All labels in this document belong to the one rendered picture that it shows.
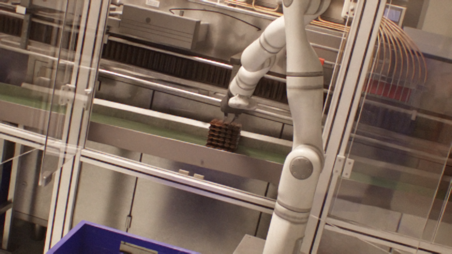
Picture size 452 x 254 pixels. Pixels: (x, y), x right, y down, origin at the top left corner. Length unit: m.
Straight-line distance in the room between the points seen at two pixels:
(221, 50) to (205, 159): 0.54
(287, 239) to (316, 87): 0.39
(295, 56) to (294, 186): 0.32
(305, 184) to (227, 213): 0.85
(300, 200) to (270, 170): 0.47
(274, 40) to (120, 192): 1.05
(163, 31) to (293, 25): 0.71
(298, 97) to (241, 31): 0.90
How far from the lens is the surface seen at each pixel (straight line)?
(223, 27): 2.29
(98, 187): 2.37
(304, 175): 1.43
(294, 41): 1.41
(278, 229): 1.49
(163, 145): 1.96
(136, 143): 1.99
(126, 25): 2.06
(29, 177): 2.50
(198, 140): 2.02
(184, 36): 2.00
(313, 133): 1.48
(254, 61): 1.64
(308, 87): 1.41
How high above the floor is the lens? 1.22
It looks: 13 degrees down
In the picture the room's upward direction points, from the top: 13 degrees clockwise
